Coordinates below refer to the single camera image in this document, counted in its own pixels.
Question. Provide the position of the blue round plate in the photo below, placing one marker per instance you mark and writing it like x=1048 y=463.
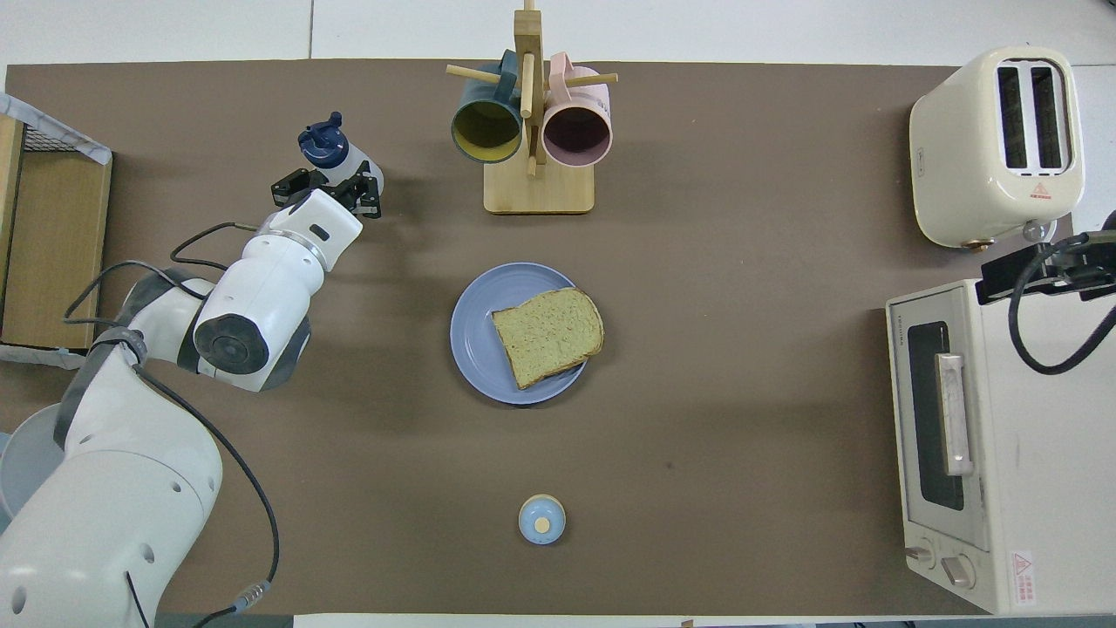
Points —
x=475 y=340

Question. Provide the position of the pink mug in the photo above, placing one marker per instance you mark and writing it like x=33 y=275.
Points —
x=575 y=131

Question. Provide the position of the pale cloth strip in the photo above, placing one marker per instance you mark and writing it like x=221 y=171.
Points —
x=26 y=356

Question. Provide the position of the brown table mat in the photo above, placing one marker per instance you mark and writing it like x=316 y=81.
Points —
x=697 y=480

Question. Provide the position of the grey round plate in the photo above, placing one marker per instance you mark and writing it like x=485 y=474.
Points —
x=22 y=462

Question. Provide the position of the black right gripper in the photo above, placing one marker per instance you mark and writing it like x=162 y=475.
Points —
x=1090 y=262

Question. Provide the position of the small blue jar wooden knob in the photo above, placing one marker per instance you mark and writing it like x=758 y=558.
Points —
x=541 y=519

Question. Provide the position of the toasted bread slice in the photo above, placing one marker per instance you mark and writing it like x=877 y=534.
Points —
x=549 y=336

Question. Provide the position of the wooden mug tree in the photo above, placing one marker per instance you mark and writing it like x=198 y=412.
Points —
x=539 y=187

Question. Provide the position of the dark teal mug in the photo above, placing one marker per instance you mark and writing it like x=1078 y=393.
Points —
x=486 y=131

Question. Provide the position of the white toaster oven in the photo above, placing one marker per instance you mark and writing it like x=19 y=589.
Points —
x=1046 y=453

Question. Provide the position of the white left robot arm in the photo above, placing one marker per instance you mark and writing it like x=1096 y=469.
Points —
x=113 y=523

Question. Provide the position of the translucent squeeze bottle blue cap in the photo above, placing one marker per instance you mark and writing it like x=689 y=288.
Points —
x=323 y=144

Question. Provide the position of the cream two-slot toaster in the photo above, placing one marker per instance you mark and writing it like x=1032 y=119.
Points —
x=959 y=174

